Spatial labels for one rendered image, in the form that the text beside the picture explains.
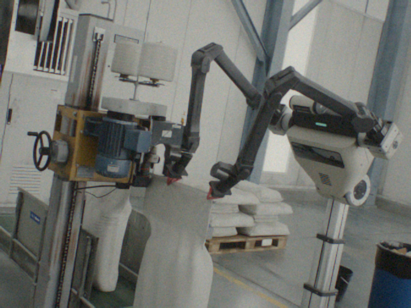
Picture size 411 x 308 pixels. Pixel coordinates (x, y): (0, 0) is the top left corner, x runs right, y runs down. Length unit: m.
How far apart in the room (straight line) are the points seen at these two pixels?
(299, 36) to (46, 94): 5.17
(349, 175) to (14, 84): 3.52
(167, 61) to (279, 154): 7.02
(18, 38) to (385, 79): 7.92
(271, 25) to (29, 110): 4.61
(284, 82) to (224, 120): 6.38
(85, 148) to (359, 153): 1.19
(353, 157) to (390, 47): 8.88
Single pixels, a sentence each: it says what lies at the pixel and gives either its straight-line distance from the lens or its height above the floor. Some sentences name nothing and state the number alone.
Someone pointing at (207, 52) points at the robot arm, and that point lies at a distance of 2.32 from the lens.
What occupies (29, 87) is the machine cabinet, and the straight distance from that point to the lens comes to 5.23.
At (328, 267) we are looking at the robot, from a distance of 2.64.
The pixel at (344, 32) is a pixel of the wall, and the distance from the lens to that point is 10.24.
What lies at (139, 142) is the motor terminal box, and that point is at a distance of 2.25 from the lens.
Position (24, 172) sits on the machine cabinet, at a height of 0.51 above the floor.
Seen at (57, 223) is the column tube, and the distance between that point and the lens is 2.53.
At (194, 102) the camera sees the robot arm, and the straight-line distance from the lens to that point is 2.37.
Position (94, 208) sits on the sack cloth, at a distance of 2.96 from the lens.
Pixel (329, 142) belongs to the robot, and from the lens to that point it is 2.37.
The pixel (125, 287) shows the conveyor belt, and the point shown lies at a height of 0.38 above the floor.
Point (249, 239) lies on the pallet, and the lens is 5.72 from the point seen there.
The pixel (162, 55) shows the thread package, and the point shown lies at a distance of 2.36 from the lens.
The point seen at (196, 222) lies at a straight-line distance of 2.40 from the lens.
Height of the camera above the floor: 1.48
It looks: 5 degrees down
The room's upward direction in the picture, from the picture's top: 10 degrees clockwise
